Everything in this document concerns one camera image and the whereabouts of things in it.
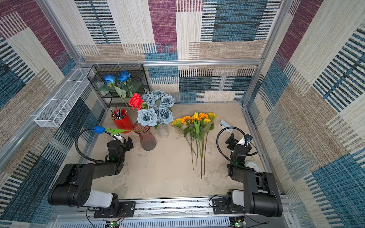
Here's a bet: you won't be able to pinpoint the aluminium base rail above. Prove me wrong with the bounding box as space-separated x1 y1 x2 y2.
47 195 300 228

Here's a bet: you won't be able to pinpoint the red rose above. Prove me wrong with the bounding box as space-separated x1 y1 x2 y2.
128 93 143 111

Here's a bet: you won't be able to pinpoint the white round clock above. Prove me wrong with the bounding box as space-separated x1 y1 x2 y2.
245 161 262 173

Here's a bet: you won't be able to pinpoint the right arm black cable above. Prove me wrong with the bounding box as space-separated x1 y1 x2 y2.
215 126 254 171

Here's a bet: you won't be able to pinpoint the pens in red pot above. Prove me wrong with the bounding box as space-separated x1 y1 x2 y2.
111 107 127 120

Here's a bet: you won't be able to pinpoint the small blue flower bud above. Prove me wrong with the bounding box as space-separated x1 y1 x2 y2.
92 126 132 136

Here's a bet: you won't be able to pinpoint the red flower pot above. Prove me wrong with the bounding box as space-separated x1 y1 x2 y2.
112 113 133 130

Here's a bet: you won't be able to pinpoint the yellow sunflower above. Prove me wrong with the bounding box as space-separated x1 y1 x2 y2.
200 134 204 179

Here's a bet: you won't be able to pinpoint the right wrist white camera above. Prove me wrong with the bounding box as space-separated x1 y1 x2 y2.
237 134 253 148

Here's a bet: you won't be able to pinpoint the orange marigold bunch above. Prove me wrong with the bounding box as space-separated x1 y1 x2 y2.
181 113 212 178

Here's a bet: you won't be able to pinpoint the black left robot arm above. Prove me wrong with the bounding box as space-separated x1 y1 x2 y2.
48 136 134 209

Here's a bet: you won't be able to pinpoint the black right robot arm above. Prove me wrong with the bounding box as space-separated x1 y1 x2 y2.
225 134 283 217

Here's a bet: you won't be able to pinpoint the yellow tulip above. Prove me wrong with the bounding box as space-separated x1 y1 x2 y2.
193 112 200 158

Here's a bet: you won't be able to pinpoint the clear glass vase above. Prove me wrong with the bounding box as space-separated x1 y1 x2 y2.
156 123 170 138

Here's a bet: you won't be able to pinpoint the white wire mesh tray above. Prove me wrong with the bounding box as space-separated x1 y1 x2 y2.
34 67 90 128

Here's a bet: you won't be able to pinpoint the right blue rose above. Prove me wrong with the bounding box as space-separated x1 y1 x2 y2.
117 70 131 83

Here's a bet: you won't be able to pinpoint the black wire mesh shelf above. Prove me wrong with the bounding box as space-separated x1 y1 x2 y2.
87 63 151 107

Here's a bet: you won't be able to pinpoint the grey blue rose bunch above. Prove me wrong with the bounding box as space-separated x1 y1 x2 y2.
136 90 175 128

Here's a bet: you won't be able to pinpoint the left blue rose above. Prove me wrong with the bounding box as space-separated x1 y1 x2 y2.
103 74 116 85

